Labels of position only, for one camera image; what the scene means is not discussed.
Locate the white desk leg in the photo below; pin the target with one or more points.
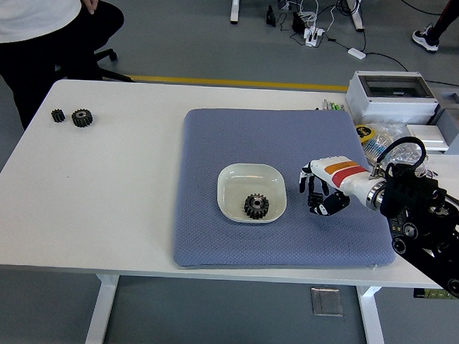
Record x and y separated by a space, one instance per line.
355 14
235 6

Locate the person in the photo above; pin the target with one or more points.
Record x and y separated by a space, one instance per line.
31 14
446 13

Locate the grey electrical enclosure box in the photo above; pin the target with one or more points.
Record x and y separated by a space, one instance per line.
390 104

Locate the grey block with square hole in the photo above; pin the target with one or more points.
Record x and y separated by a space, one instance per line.
451 123

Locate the black power brick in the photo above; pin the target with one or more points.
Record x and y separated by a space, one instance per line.
299 21

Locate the white square dish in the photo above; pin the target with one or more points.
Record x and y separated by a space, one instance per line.
232 187

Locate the black office chair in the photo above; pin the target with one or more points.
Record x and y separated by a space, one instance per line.
106 20

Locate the small black gear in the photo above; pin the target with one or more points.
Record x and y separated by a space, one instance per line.
314 199
57 115

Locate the white power strip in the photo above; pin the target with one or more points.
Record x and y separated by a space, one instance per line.
313 36

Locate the white flat switch panel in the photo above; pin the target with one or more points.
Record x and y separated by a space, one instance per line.
427 133

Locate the blue resistor strip bundle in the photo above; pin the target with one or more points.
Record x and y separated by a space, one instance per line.
375 147

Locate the white table leg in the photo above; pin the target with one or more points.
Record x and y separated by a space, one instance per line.
373 324
102 311

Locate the white floor adapter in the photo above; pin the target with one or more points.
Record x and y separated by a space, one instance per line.
356 53

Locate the green white terminal connectors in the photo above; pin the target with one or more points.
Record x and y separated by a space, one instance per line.
331 105

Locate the clear plastic parts bag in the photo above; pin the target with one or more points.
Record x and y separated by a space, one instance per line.
398 132

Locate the black floor stand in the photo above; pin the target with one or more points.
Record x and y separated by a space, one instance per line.
270 16

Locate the table height control panel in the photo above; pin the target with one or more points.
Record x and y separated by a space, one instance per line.
429 294

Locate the grey charger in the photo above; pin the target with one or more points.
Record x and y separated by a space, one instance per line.
283 2

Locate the blue-grey padded mat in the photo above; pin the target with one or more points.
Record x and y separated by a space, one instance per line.
253 135

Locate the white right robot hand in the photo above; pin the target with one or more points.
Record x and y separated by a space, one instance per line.
342 174

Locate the large black gear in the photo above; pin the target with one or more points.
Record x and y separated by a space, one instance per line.
256 207
82 118

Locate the metal floor plate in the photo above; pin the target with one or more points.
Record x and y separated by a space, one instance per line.
327 301

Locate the yellow black tape measure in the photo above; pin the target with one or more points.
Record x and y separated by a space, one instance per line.
363 130

